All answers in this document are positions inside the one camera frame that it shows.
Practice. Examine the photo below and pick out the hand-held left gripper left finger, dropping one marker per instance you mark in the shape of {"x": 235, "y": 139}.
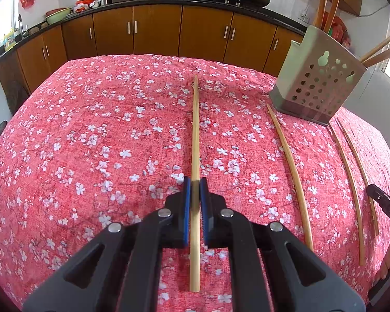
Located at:
{"x": 187, "y": 214}

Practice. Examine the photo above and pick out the red bag over bottles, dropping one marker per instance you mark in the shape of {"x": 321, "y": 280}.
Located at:
{"x": 341, "y": 31}

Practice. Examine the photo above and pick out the black kitchen countertop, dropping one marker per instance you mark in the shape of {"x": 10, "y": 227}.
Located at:
{"x": 169, "y": 1}

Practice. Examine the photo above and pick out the wooden base cabinet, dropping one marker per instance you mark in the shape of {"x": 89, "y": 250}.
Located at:
{"x": 156, "y": 29}

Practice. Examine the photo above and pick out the yellow detergent bottle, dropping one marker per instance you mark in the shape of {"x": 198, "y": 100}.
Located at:
{"x": 12, "y": 39}

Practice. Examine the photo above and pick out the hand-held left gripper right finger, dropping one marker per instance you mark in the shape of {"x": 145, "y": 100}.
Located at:
{"x": 206, "y": 217}

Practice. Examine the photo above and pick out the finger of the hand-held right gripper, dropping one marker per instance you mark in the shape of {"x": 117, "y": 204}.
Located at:
{"x": 378, "y": 198}

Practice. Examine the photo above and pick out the red floral tablecloth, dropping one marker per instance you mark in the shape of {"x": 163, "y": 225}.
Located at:
{"x": 100, "y": 136}

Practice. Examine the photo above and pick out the white wall socket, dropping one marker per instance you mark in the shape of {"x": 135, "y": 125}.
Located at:
{"x": 304, "y": 17}

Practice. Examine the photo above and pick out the green basin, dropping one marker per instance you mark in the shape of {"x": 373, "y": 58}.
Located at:
{"x": 58, "y": 15}

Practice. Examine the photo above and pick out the red plastic bag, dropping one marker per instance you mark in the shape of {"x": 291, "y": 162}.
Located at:
{"x": 84, "y": 2}

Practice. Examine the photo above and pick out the gas hob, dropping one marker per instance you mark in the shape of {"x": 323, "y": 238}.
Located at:
{"x": 229, "y": 1}

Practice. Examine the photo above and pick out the perforated plastic utensil holder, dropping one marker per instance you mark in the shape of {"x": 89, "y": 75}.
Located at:
{"x": 315, "y": 81}

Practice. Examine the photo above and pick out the metal faucet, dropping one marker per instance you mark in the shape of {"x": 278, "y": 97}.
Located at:
{"x": 20, "y": 22}

